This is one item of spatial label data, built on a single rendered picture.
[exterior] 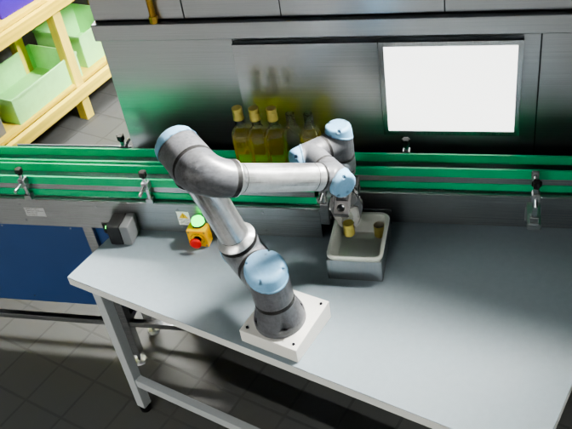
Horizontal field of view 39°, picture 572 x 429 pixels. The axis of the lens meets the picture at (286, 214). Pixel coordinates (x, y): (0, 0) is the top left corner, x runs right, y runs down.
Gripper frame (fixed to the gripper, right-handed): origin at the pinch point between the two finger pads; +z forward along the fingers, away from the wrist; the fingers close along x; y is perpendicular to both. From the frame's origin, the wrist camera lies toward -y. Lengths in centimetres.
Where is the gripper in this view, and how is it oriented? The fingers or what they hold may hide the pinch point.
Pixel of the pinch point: (348, 225)
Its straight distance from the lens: 247.6
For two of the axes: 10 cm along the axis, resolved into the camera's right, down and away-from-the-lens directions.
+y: 1.9, -6.5, 7.4
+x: -9.7, -0.2, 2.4
